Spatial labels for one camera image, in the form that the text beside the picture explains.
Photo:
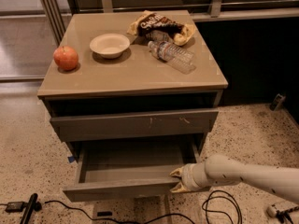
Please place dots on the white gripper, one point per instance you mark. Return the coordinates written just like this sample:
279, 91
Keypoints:
188, 178

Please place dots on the grey drawer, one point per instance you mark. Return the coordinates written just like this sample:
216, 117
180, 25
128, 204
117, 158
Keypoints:
130, 168
130, 125

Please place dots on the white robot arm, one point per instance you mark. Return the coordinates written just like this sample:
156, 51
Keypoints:
219, 170

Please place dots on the grey drawer cabinet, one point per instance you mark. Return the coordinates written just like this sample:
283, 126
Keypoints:
135, 82

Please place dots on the grey top drawer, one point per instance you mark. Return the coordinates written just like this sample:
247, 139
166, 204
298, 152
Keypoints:
130, 125

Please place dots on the small black floor block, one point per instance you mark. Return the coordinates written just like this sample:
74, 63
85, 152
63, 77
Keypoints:
104, 214

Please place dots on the white power strip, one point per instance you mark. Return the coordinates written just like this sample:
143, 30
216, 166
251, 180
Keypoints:
274, 210

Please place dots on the blue tape piece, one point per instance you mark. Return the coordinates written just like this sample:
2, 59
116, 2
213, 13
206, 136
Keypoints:
71, 159

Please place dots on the clear plastic water bottle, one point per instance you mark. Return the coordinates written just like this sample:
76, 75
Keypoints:
173, 55

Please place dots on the brown chip bag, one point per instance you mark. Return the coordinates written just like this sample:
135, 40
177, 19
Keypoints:
157, 27

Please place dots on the black bar tool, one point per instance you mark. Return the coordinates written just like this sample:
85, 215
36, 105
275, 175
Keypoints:
32, 205

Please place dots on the white paper bowl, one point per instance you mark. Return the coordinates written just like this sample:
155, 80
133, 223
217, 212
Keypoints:
110, 46

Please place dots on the red apple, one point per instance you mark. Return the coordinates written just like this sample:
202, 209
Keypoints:
66, 58

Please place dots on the black power adapter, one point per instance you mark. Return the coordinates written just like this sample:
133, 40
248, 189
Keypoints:
15, 207

